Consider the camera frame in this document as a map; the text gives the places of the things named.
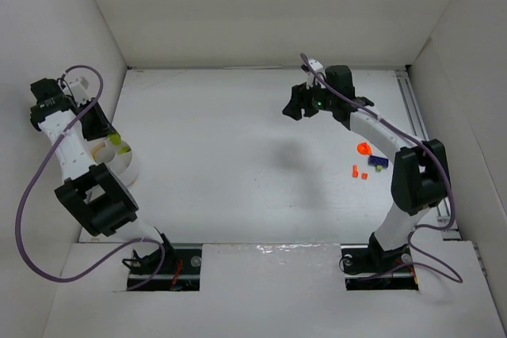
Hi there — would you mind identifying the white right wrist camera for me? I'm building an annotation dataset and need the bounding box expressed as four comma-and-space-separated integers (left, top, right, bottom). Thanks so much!
302, 57, 326, 89

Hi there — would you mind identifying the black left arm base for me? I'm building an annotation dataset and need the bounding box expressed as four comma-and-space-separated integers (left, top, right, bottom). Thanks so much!
122, 246, 202, 291

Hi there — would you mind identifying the orange round lego piece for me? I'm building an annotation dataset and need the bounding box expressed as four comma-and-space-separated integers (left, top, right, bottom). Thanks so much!
356, 142, 373, 156

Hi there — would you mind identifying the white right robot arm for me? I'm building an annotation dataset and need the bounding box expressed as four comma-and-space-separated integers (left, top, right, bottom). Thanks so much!
282, 59, 451, 276

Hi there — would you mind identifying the lime green lego slope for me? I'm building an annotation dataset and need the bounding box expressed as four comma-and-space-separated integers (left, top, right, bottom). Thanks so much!
109, 134, 121, 145

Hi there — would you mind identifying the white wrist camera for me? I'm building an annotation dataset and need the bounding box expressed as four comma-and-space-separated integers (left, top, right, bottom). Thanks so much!
302, 57, 326, 89
63, 77, 91, 107

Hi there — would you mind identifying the dark blue lego brick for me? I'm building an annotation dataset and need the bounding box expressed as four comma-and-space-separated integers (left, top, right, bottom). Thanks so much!
368, 155, 389, 168

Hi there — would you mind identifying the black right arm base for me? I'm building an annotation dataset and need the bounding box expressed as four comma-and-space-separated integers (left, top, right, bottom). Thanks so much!
339, 245, 419, 291

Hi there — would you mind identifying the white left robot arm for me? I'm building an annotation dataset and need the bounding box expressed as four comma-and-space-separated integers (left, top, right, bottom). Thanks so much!
30, 77, 177, 275

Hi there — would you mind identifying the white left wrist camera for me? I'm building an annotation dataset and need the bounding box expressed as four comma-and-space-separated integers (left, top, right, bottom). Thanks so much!
63, 77, 91, 107

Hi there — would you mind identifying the white divided round container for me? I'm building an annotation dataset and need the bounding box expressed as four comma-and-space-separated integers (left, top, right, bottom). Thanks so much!
91, 139, 140, 187

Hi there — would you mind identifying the aluminium rail at table edge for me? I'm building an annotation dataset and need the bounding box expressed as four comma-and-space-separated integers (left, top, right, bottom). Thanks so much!
395, 67, 463, 241

